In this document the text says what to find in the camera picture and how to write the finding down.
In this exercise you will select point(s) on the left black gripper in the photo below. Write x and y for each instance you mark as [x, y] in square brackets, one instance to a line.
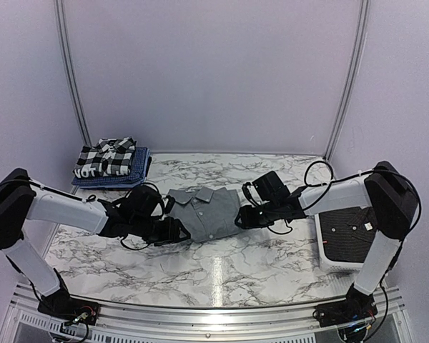
[171, 232]

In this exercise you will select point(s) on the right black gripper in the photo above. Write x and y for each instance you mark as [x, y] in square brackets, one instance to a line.
[247, 221]

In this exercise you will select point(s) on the grey long sleeve shirt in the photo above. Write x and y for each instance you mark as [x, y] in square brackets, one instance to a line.
[207, 214]

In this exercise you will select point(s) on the blue shirt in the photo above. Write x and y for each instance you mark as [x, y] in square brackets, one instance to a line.
[138, 174]

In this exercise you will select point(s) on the black white plaid shirt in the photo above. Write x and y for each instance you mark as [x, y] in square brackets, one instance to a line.
[108, 158]

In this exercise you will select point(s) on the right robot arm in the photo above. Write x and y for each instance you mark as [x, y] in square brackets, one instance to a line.
[392, 197]

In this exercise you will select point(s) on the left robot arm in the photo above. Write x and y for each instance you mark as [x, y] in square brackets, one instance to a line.
[23, 199]

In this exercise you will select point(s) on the white plastic laundry basket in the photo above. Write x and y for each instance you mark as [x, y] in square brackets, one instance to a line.
[329, 264]

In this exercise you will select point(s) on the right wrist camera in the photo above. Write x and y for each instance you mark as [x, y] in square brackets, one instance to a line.
[270, 188]

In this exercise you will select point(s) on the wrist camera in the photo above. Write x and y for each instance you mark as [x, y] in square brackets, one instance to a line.
[144, 202]
[270, 188]

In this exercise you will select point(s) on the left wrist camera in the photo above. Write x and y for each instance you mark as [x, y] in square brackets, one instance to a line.
[144, 202]

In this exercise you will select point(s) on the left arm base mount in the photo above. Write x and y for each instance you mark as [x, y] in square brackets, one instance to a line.
[71, 309]

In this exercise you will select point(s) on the aluminium front frame rail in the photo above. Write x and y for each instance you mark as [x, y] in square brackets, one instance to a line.
[122, 322]

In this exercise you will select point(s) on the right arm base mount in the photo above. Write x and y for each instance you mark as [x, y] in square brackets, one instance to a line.
[345, 311]

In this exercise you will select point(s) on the right aluminium corner post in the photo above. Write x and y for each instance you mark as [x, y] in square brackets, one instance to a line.
[352, 73]

